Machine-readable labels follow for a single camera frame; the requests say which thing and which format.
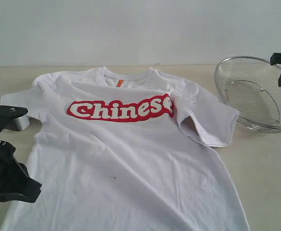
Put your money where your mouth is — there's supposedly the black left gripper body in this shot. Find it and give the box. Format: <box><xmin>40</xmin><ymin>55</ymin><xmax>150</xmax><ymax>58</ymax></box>
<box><xmin>0</xmin><ymin>144</ymin><xmax>27</xmax><ymax>199</ymax></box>

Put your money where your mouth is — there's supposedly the white t-shirt red lettering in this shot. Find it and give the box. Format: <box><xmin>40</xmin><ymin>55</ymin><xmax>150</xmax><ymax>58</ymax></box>
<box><xmin>0</xmin><ymin>67</ymin><xmax>250</xmax><ymax>231</ymax></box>

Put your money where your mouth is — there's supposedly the metal wire mesh basket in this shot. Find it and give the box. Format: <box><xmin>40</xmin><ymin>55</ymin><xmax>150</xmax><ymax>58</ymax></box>
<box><xmin>214</xmin><ymin>56</ymin><xmax>281</xmax><ymax>133</ymax></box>

